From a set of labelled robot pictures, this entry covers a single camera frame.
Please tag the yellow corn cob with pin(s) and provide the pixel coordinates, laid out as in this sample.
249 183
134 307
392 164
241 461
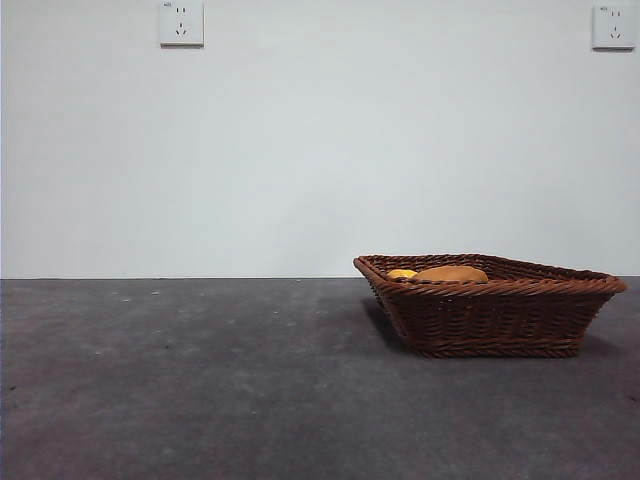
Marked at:
402 273

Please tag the brown potato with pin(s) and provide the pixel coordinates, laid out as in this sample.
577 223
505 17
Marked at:
450 274

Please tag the brown wicker basket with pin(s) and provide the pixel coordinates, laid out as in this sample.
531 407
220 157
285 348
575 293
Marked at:
490 320

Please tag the white wall power socket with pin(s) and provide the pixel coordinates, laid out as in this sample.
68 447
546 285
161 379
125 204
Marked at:
181 25
614 27

